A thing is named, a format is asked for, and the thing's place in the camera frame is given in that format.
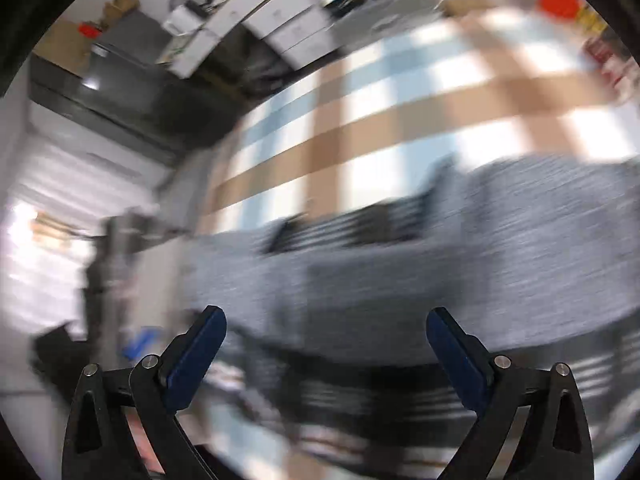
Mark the black wall television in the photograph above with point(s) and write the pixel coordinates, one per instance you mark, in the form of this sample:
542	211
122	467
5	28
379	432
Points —
142	107

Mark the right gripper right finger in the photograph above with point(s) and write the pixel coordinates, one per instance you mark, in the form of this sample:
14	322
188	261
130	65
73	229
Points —
555	442

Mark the checkered blue brown bedspread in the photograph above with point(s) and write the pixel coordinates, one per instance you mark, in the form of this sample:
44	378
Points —
373	125

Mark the dark plaid fleece-lined garment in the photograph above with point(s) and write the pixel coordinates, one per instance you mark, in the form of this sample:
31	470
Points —
326	350

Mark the white drawer desk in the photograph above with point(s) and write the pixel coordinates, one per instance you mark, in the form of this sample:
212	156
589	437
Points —
299	31

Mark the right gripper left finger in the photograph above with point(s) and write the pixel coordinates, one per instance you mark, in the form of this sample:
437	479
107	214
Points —
98	442

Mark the orange red cloth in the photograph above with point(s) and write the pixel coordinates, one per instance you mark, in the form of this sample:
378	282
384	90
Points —
561	9

